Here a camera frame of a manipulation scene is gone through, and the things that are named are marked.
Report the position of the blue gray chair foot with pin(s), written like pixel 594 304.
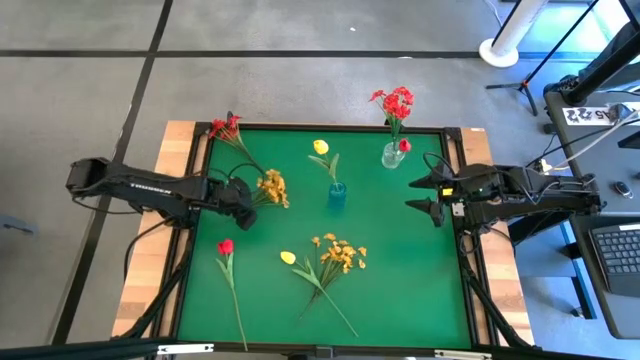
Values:
pixel 15 226

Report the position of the black monitor stand pole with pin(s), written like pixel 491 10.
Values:
pixel 610 55

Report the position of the silver metal bracket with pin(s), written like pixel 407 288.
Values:
pixel 185 348
pixel 462 354

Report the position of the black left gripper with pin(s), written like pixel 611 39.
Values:
pixel 232 197

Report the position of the clear glass vase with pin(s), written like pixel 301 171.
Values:
pixel 390 160

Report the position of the white power adapter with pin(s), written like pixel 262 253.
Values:
pixel 544 165

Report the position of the teal glass vase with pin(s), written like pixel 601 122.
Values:
pixel 337 199

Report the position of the orange artificial flower bunch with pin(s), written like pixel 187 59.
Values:
pixel 340 252
pixel 274 187

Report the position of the black tripod stand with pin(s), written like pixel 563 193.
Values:
pixel 525 86

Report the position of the white round pillar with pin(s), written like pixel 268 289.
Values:
pixel 515 30

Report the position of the red artificial tulip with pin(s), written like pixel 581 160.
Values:
pixel 226 246
pixel 405 145

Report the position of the black keyboard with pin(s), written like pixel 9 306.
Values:
pixel 617 252

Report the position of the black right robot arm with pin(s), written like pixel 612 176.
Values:
pixel 540 195

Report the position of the gray desk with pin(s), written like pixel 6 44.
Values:
pixel 610 160

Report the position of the black aluminium table frame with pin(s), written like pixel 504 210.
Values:
pixel 325 126

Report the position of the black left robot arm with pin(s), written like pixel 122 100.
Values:
pixel 150 190

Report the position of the green table mat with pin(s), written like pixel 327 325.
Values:
pixel 280 225

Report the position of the yellow artificial tulip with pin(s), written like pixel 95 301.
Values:
pixel 288 257
pixel 320 146

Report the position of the white paper label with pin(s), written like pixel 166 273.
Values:
pixel 580 115

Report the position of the black key fob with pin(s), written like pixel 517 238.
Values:
pixel 623 189

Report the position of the black hook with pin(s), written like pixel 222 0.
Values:
pixel 230 115

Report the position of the red artificial flower bunch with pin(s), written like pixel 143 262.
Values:
pixel 220 127
pixel 395 102

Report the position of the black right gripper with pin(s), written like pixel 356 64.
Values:
pixel 465 187

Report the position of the blue desk leg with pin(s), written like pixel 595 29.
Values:
pixel 580 280

